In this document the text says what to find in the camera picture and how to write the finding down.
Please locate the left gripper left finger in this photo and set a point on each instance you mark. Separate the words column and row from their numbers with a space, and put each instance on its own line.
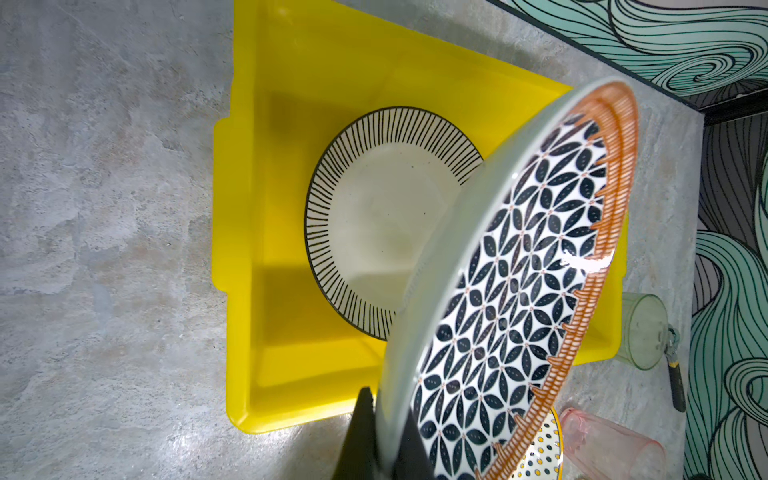
column 357, row 460

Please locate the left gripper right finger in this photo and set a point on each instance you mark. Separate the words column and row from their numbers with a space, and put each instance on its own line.
column 412, row 462

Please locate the geometric flower pattern plate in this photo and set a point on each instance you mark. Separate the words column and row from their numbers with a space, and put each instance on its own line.
column 503, row 293

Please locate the black striped white plate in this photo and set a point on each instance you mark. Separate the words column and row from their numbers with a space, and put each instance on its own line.
column 376, row 195

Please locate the yellow plastic bin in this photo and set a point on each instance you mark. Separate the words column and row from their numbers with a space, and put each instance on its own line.
column 304, row 70

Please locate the yellow rimmed dotted plate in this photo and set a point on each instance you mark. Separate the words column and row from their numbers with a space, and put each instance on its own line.
column 543, row 459

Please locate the pink transparent cup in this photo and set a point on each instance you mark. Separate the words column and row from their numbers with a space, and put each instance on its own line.
column 602, row 449

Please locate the green transparent cup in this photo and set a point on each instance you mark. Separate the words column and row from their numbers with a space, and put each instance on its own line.
column 644, row 330

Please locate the black handled tool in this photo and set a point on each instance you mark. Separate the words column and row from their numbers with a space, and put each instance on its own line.
column 678, row 395

